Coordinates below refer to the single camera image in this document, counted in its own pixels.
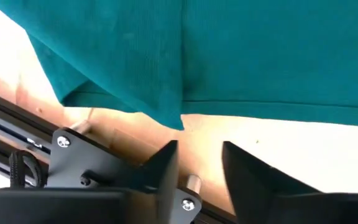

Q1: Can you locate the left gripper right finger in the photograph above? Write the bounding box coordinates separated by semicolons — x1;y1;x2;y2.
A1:
222;141;358;224

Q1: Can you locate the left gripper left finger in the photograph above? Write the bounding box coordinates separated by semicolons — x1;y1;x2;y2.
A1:
0;139;180;224

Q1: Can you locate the green microfiber towel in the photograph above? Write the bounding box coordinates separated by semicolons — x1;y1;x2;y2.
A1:
0;0;358;131

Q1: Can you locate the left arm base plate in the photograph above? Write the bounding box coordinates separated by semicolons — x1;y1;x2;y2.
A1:
47;126;203;224

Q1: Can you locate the black braided cable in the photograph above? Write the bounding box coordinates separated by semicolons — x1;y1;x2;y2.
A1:
8;150;45;189

